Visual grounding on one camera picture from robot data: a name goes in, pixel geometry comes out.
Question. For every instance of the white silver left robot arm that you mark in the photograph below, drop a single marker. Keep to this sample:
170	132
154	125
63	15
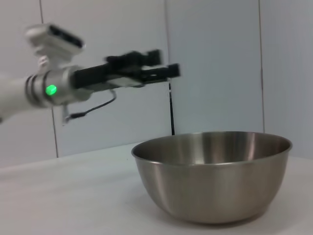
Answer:
36	90

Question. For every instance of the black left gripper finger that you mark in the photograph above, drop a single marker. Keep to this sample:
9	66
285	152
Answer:
137	58
161	72

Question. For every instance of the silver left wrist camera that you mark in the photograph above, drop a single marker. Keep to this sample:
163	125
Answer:
58	41

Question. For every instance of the stainless steel mixing bowl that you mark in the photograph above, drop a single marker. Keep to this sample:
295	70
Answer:
207	183

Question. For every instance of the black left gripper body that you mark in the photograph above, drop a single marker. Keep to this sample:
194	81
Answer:
97	76

